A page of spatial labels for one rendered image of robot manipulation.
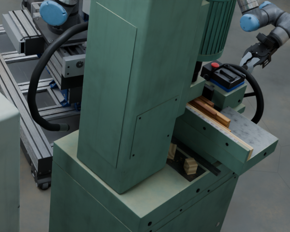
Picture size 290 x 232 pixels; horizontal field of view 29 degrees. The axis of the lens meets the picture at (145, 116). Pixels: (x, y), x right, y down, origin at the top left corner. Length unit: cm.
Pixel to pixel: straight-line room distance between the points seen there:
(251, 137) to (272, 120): 168
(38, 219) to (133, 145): 119
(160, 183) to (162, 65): 47
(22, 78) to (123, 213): 164
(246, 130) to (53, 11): 91
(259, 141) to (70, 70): 92
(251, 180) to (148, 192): 142
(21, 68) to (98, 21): 184
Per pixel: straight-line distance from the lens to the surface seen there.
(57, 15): 232
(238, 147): 186
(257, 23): 237
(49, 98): 313
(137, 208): 178
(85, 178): 190
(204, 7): 167
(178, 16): 151
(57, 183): 207
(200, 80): 196
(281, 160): 339
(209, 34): 177
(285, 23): 243
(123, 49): 151
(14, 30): 271
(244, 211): 300
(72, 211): 208
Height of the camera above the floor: 211
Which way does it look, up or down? 38 degrees down
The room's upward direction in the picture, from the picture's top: 10 degrees clockwise
